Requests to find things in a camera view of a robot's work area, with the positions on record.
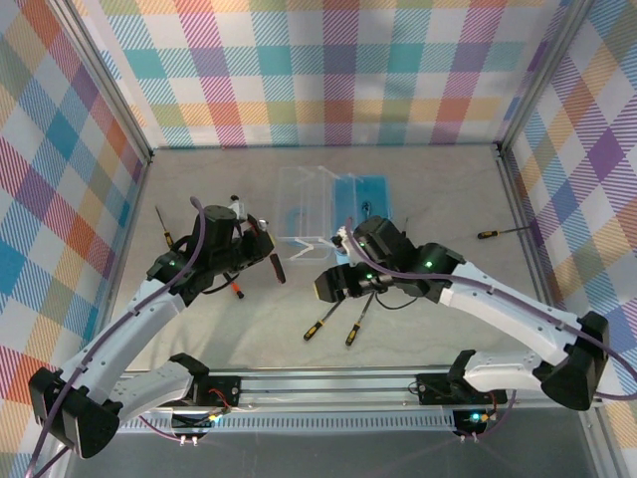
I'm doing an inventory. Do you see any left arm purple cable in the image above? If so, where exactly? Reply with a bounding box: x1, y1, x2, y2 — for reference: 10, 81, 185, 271
27, 196, 210, 478

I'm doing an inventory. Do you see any long yellow black screwdriver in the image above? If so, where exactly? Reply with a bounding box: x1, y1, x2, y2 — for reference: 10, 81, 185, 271
476, 223, 532, 241

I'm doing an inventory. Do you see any small yellow black screwdriver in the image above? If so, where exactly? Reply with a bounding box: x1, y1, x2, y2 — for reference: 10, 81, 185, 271
154, 205, 175, 246

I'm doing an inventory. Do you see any slotted grey cable duct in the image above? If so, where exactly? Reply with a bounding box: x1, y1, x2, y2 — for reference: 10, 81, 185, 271
77, 415, 459, 434

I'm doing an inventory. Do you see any yellow-handled screwdriver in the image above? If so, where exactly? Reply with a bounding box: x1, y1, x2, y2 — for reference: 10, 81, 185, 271
303, 297, 345, 343

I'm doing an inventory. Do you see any yellow black handle file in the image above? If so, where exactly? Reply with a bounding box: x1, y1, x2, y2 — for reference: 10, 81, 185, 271
344, 292, 375, 348

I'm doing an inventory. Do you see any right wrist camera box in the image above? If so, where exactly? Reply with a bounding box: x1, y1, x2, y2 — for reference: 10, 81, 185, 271
331, 225, 355, 256

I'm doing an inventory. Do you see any aluminium frame post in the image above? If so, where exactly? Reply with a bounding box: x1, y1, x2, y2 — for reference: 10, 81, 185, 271
496, 0, 596, 153
49, 0, 154, 165

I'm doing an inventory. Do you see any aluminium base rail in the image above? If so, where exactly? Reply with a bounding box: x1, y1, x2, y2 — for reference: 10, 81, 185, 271
54, 366, 606, 414

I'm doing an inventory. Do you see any small black controller board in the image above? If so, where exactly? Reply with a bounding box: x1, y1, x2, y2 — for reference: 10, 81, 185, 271
453, 408, 492, 442
170, 411, 221, 446

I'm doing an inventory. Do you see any blue plastic tool box base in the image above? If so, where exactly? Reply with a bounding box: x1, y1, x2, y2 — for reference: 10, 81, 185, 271
330, 172, 396, 266

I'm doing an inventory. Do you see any aluminium side rail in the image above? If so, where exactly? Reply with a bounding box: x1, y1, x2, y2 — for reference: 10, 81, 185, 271
89, 151, 153, 373
493, 141, 573, 368

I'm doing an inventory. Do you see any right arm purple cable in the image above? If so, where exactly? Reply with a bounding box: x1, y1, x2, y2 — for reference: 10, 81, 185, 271
345, 216, 637, 444

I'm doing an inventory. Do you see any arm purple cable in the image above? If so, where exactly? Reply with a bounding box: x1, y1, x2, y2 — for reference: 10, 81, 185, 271
345, 216, 637, 444
27, 196, 210, 478

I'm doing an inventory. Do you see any clear plastic tool box lid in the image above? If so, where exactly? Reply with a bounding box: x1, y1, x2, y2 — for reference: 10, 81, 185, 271
276, 163, 359, 264

